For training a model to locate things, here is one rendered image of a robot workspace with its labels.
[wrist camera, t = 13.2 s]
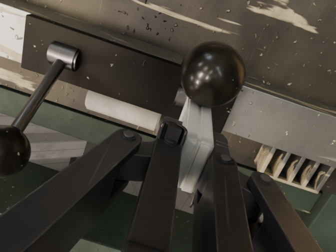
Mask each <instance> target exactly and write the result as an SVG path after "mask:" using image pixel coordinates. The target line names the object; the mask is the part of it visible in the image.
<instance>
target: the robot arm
mask: <svg viewBox="0 0 336 252"><path fill-rule="evenodd" d="M129 181H135V182H142V184H141V187H140V190H139V194H138V197H137V200H136V204H135V207H134V210H133V213H132V217H131V220H130V223H129V227H128V230H127V233H126V237H125V240H124V243H123V247H122V250H121V252H170V249H171V240H172V232H173V223H174V215H175V206H176V198H177V190H178V187H179V188H181V190H182V191H185V192H188V193H192V192H194V191H195V189H196V187H197V185H198V188H197V190H196V192H195V194H194V197H193V199H192V201H191V203H190V206H189V208H192V205H193V228H192V250H191V252H323V251H322V249H321V248H320V246H319V245H318V243H317V242H316V240H315V239H314V237H313V236H312V234H311V233H310V231H309V230H308V228H307V227H306V225H305V224H304V223H303V221H302V220H301V218H300V217H299V215H298V214H297V212H296V211H295V209H294V208H293V206H292V205H291V203H290V202H289V200H288V199H287V197H286V196H285V194H284V193H283V192H282V190H281V189H280V187H279V186H278V184H277V183H276V182H275V180H274V179H273V178H271V177H270V176H269V175H268V174H266V173H263V172H259V171H254V172H252V174H251V176H248V175H246V174H244V173H242V172H240V171H239V170H238V166H237V163H236V161H235V160H234V159H233V158H232V157H230V151H229V145H228V140H227V138H226V137H225V136H224V135H223V134H221V133H218V132H215V131H213V123H212V109H211V107H205V106H201V105H199V104H197V103H195V102H193V101H192V100H190V99H189V98H188V96H187V98H186V101H185V104H184V106H183V109H182V112H181V115H180V117H179V120H177V119H174V118H171V117H168V116H166V117H165V118H163V119H162V121H161V124H160V127H159V130H158V133H157V136H156V139H155V140H153V141H142V137H141V136H140V135H139V134H138V133H136V132H135V131H132V130H130V129H119V130H116V131H115V132H114V133H112V134H111V135H110V136H108V137H107V138H105V139H104V140H103V141H101V142H100V143H99V144H97V145H96V146H94V147H93V148H92V149H90V150H89V151H87V152H86V153H85V154H83V155H82V156H81V157H79V158H78V159H76V160H75V161H74V162H72V163H71V164H70V165H68V166H67V167H65V168H64V169H63V170H61V171H60V172H59V173H57V174H56V175H54V176H53V177H52V178H50V179H49V180H48V181H46V182H45V183H43V184H42V185H41V186H39V187H38V188H37V189H35V190H34V191H32V192H31V193H30V194H28V195H27V196H26V197H24V198H23V199H21V200H20V201H19V202H17V203H16V204H15V205H13V206H12V207H10V208H9V209H8V210H6V211H5V212H3V213H2V214H1V215H0V252H70V250H71V249H72V248H73V247H74V246H75V245H76V244H77V242H78V241H79V240H80V239H81V238H82V237H83V236H84V234H85V233H86V232H87V231H88V230H89V229H90V228H91V226H92V225H93V224H94V223H95V222H96V221H97V220H98V218H99V217H100V216H101V215H102V214H103V213H104V212H105V210H106V209H107V208H108V207H109V206H110V205H111V204H112V202H113V201H114V200H115V199H116V198H117V197H118V196H119V194H120V193H121V192H122V191H123V190H124V189H125V188H126V186H127V185H128V183H129ZM262 213H263V222H261V220H260V219H259V218H260V216H261V214H262Z"/></svg>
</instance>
